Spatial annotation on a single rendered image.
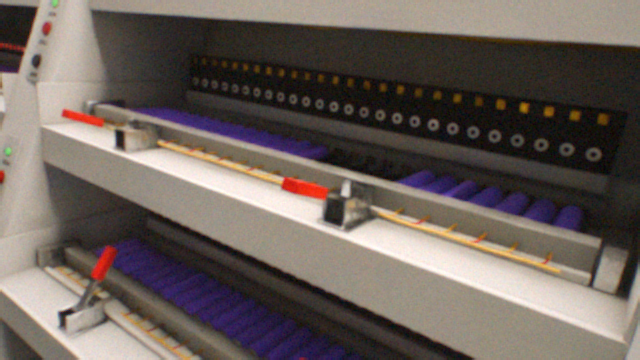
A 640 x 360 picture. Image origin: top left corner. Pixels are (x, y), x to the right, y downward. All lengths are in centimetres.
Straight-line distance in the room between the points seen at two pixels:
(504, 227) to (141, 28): 55
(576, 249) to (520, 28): 14
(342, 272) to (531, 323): 12
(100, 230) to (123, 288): 17
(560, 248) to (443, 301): 8
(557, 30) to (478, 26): 5
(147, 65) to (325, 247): 46
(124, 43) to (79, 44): 6
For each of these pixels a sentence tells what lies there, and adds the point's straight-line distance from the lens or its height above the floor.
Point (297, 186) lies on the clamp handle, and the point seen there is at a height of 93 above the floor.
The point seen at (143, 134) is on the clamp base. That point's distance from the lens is 51.
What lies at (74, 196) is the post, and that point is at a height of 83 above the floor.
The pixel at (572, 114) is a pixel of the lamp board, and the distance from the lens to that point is 44.
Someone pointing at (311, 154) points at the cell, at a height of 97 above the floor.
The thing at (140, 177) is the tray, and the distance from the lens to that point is 47.
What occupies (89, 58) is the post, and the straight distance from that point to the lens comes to 66.
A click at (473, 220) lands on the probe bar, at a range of 33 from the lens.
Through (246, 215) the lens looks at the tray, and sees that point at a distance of 36.
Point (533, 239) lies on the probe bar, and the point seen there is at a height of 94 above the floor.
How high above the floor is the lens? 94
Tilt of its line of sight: 1 degrees up
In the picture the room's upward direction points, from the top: 17 degrees clockwise
